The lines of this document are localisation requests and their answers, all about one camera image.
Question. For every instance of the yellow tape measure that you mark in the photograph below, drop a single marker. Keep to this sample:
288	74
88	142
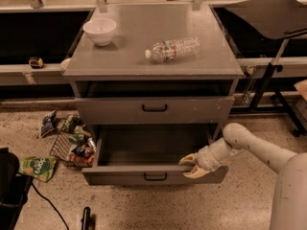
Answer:
36	62

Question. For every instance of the grey drawer cabinet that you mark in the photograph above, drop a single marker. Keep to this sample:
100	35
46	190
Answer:
121	70

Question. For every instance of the grey top drawer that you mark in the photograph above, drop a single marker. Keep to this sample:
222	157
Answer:
157	110

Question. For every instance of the black stand tray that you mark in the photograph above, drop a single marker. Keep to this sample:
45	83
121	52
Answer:
268	38

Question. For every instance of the green packet in basket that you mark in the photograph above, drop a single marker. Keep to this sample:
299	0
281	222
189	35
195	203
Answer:
70	123

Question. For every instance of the grey drawer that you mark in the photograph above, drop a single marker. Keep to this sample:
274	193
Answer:
148	155
157	110

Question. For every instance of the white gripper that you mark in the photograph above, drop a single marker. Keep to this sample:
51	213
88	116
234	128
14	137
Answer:
205	159

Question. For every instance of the red snack packet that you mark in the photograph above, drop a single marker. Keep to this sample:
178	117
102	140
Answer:
80	161

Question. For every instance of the white ceramic bowl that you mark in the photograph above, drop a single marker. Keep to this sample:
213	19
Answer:
100	30

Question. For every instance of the blue snack bag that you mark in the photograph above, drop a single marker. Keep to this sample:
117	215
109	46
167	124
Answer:
48	123

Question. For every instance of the clear plastic water bottle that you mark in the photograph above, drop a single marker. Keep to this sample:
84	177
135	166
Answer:
174	48

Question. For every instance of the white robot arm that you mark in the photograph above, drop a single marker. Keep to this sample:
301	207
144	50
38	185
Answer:
289	204

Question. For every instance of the green snack bag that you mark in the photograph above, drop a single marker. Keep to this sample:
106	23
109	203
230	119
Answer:
39	168

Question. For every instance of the black handle object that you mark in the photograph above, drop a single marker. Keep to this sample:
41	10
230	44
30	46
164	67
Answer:
86	219

